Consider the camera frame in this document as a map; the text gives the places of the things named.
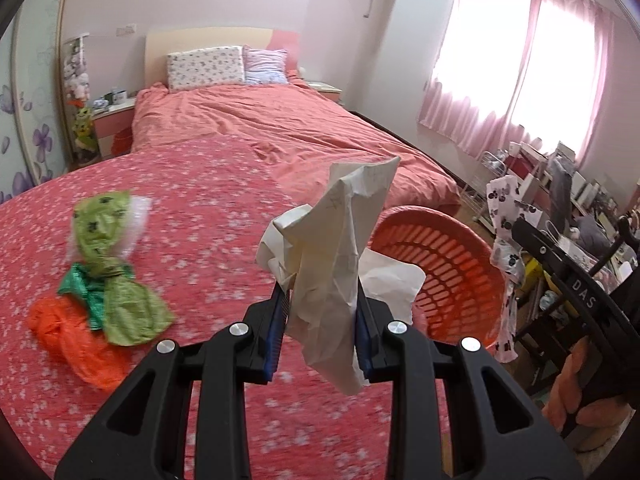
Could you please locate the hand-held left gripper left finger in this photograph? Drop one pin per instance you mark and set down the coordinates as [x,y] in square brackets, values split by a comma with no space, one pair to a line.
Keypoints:
[274,322]

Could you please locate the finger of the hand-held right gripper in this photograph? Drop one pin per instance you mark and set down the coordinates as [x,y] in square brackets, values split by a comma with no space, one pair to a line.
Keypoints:
[540,250]

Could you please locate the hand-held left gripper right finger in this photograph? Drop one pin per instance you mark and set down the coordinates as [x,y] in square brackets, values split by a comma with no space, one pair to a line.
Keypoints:
[363,332]

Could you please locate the white bag with black print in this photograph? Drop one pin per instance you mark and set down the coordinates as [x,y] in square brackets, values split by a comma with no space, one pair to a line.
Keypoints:
[502,255]

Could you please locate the white paper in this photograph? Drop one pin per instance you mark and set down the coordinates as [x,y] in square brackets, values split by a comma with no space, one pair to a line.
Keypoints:
[330,260]

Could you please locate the orange plastic laundry basket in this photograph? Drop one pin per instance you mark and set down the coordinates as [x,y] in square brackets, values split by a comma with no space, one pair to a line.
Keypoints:
[450,270]

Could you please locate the clear plastic wrapper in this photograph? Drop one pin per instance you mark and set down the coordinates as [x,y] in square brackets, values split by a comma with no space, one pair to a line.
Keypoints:
[136,220]

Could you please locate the green plastic bag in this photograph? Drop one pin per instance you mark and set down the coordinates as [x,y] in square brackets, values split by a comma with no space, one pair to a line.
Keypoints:
[105,240]

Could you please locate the orange plastic bag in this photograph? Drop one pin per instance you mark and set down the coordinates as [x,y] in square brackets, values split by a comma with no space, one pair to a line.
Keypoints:
[75,355]

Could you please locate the person's right hand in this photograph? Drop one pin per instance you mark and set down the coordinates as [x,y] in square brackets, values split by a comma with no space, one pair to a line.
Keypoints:
[562,400]

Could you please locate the grey office chair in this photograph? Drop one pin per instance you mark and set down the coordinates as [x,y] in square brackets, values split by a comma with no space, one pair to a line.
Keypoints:
[560,190]

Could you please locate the dark wooden chair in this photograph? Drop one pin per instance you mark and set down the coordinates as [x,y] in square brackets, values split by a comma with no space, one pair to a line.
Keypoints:
[537,330]

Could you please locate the white rolling cart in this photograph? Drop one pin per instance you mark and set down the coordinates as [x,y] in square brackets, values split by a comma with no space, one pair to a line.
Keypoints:
[480,195]

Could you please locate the red floral quilt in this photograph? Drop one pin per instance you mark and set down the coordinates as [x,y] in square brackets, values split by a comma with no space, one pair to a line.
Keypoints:
[200,220]

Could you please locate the pink curtain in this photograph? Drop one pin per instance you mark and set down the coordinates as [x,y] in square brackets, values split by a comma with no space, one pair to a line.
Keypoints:
[570,85]
[475,60]

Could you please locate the orange duvet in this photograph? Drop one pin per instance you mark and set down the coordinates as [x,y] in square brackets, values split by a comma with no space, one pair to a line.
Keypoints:
[280,120]

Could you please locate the white and pink nightstand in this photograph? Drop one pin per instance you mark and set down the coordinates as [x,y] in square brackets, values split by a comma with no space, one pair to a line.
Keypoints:
[114,127]
[325,90]

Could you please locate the pink striped pillow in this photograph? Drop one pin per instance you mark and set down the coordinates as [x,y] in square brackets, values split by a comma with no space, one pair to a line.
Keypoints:
[265,66]

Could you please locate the white floral print pillow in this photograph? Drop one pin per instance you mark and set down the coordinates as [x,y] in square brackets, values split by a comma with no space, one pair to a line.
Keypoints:
[205,67]

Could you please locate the dark mug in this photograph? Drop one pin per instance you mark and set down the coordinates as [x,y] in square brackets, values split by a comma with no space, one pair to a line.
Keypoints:
[119,95]

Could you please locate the beige and pink headboard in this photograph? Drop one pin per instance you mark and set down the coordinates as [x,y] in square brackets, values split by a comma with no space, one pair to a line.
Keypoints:
[200,37]

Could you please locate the bag of plush toys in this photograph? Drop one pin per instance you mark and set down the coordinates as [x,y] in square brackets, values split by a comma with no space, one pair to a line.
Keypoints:
[80,100]

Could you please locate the wardrobe with flower glass doors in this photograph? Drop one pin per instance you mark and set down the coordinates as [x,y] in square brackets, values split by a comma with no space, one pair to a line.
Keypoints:
[30,110]

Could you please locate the white wall switch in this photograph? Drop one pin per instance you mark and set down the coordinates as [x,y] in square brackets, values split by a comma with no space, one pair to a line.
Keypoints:
[126,29]

